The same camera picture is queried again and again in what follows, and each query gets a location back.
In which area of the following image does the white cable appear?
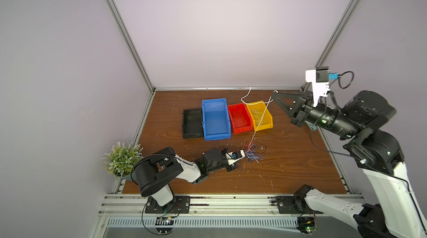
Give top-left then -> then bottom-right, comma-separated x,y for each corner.
251,108 -> 266,125
241,87 -> 279,143

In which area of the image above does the blue plastic bin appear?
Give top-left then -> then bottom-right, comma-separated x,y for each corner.
202,98 -> 231,141

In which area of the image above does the small green potted plant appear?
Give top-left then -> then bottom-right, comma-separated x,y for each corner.
102,142 -> 142,177

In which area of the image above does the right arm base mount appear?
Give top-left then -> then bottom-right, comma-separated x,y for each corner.
270,185 -> 323,215

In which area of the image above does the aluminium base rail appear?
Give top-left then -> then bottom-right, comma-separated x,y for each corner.
98,194 -> 328,232

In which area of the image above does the controller board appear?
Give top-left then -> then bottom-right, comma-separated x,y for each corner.
296,217 -> 318,235
155,217 -> 175,235

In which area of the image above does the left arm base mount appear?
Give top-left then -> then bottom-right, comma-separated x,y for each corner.
144,195 -> 191,214

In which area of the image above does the left controller board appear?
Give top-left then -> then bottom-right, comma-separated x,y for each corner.
155,217 -> 175,235

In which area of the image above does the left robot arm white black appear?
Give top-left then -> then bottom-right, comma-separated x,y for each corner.
130,147 -> 245,209

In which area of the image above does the black plastic bin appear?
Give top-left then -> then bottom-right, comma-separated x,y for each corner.
182,108 -> 204,139

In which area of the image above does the coloured cable bundle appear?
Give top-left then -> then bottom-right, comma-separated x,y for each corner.
241,138 -> 268,164

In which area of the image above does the yellow plastic bin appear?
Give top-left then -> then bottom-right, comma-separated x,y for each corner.
246,101 -> 274,131

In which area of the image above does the right controller board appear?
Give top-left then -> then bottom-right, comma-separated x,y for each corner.
296,217 -> 318,235

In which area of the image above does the red plastic bin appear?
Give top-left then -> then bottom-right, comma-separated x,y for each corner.
228,103 -> 253,134

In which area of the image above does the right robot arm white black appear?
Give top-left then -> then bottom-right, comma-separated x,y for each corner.
272,91 -> 427,238

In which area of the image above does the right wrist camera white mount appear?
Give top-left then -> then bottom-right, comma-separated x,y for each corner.
305,67 -> 339,107

